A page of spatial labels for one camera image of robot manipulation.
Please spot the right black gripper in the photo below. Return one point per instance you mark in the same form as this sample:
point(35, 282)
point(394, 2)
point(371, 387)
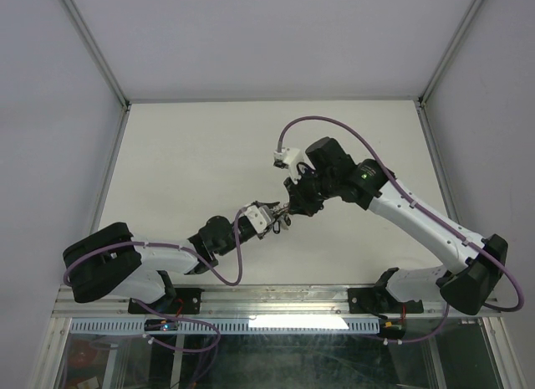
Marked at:
point(298, 203)

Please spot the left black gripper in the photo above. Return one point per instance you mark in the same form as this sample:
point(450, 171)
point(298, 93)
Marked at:
point(267, 206)

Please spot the keyring with yellow handle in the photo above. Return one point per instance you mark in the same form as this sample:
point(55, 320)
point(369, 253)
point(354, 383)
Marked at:
point(281, 214)

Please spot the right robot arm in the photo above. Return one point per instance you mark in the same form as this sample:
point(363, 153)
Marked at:
point(467, 273)

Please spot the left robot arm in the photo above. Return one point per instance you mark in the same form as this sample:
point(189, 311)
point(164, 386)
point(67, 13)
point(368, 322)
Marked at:
point(114, 261)

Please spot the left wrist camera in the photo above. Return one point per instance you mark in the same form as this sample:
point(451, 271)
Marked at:
point(260, 217)

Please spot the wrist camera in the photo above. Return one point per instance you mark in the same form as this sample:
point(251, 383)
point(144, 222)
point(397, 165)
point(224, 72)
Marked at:
point(260, 217)
point(292, 160)

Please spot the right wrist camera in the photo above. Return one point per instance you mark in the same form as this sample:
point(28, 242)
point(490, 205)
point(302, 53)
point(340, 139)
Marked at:
point(292, 160)

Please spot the aluminium mounting rail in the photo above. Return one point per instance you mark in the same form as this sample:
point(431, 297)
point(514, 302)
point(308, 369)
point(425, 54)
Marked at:
point(220, 301)

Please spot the white slotted cable duct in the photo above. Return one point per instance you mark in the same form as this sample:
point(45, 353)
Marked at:
point(266, 324)

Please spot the left aluminium frame post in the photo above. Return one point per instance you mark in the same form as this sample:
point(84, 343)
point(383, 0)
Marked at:
point(89, 42)

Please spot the aluminium frame post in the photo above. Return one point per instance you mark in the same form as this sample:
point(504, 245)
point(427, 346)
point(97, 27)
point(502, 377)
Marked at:
point(452, 48)
point(89, 42)

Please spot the right aluminium frame post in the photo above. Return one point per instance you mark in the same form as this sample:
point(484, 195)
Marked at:
point(452, 48)

